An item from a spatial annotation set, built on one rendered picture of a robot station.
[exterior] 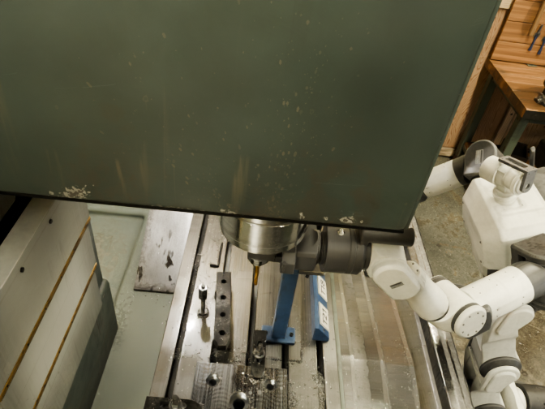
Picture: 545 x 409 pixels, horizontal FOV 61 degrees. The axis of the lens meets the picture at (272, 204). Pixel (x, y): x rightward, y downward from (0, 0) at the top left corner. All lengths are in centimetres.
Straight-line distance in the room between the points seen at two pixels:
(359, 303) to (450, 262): 149
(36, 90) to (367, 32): 37
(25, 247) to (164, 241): 101
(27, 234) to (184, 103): 51
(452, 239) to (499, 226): 204
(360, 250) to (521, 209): 61
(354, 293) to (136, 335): 80
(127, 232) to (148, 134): 157
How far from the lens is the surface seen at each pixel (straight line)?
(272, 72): 52
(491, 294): 112
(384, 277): 85
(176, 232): 190
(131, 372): 167
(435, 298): 99
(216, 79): 53
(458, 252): 325
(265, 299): 147
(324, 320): 141
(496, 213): 133
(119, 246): 208
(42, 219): 100
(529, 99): 330
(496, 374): 190
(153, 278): 185
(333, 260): 83
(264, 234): 73
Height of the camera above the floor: 206
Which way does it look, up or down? 41 degrees down
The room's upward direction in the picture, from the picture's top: 8 degrees clockwise
